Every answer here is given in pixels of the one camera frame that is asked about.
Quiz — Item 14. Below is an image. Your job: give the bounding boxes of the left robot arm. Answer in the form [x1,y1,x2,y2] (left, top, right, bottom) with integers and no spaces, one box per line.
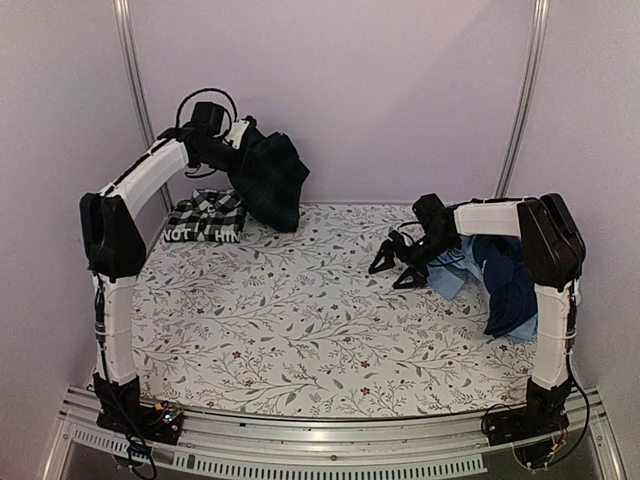
[79,102,250,434]

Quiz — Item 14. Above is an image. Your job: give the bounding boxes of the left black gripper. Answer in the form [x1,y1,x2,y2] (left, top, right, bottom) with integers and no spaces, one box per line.
[196,138,255,175]

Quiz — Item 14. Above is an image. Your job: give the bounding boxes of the aluminium frame post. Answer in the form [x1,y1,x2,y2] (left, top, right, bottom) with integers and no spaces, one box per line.
[494,0,550,198]
[112,0,174,211]

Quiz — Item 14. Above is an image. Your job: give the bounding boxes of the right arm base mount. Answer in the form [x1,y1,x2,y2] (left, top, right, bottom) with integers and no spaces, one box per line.
[480,404,569,446]

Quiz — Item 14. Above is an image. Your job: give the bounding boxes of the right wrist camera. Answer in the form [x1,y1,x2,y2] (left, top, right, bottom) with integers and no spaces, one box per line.
[388,229,410,249]

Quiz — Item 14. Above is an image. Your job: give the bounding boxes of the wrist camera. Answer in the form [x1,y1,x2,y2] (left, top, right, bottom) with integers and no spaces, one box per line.
[388,229,410,249]
[223,116,257,150]

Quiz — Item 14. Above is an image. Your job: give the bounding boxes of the front aluminium rail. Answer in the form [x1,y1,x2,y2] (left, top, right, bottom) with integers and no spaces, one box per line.
[44,387,627,479]

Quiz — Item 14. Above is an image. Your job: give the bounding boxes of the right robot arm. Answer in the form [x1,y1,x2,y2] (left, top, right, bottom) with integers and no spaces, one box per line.
[369,193,586,436]

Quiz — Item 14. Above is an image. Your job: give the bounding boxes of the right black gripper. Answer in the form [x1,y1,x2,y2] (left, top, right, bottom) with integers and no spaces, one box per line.
[369,231,458,289]

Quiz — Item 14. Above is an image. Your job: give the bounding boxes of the right aluminium frame post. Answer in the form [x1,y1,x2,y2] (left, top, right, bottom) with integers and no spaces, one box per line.
[494,0,550,198]

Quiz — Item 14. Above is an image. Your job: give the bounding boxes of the black white checkered shirt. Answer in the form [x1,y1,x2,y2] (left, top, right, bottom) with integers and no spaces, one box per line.
[163,189,247,243]

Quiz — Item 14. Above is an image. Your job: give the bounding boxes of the dark green plaid garment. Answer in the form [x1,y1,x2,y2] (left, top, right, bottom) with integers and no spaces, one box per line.
[228,127,310,233]

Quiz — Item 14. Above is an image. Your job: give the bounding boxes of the floral patterned table mat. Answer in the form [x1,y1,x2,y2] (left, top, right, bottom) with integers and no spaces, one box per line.
[94,202,569,419]

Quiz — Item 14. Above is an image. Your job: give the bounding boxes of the left aluminium frame post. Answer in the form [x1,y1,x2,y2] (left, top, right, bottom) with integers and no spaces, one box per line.
[112,0,174,211]

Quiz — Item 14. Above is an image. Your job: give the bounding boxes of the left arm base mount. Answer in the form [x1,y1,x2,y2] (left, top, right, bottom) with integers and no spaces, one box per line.
[97,401,184,445]

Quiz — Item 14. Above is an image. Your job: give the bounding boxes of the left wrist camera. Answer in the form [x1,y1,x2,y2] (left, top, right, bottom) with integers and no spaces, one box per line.
[223,116,257,150]

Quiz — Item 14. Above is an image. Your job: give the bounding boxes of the light blue garment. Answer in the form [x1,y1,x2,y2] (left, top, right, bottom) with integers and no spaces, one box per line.
[428,235,538,342]

